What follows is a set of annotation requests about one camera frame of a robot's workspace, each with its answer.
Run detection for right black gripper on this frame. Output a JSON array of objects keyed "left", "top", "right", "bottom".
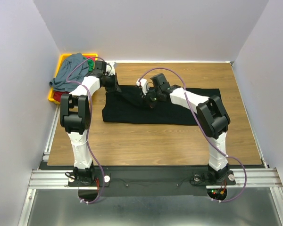
[{"left": 140, "top": 87, "right": 161, "bottom": 108}]

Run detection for black t shirt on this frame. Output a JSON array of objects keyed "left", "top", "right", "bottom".
[{"left": 101, "top": 84, "right": 221, "bottom": 127}]

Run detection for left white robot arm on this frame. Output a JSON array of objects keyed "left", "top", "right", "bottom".
[{"left": 60, "top": 60, "right": 121, "bottom": 186}]

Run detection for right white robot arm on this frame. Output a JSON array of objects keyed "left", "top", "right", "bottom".
[{"left": 136, "top": 73, "right": 230, "bottom": 184}]

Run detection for green t shirt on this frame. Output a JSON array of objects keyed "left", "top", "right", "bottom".
[{"left": 86, "top": 59, "right": 94, "bottom": 72}]

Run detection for grey blue t shirt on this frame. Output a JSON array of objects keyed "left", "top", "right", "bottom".
[{"left": 49, "top": 53, "right": 89, "bottom": 92}]

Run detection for red t shirt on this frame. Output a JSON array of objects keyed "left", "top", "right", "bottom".
[{"left": 54, "top": 57, "right": 93, "bottom": 102}]

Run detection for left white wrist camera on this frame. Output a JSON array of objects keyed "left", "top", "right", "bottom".
[{"left": 106, "top": 62, "right": 116, "bottom": 76}]

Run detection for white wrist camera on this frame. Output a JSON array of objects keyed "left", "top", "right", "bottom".
[
  {"left": 136, "top": 79, "right": 149, "bottom": 95},
  {"left": 106, "top": 62, "right": 116, "bottom": 76}
]

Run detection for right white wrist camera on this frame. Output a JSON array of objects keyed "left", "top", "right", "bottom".
[{"left": 136, "top": 79, "right": 149, "bottom": 95}]

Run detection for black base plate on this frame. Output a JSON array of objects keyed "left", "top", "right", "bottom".
[{"left": 68, "top": 165, "right": 236, "bottom": 197}]

